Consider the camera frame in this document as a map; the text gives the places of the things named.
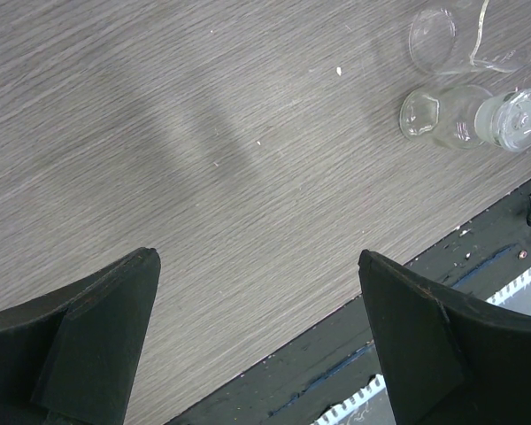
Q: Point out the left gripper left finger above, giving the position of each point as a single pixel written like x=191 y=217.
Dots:
x=71 y=355

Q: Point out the white slotted cable duct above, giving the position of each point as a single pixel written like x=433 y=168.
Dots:
x=370 y=405

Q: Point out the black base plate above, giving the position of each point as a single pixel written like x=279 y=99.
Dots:
x=333 y=360

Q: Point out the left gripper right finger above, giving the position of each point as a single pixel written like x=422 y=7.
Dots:
x=446 y=357

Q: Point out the small glass beaker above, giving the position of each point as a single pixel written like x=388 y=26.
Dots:
x=455 y=37

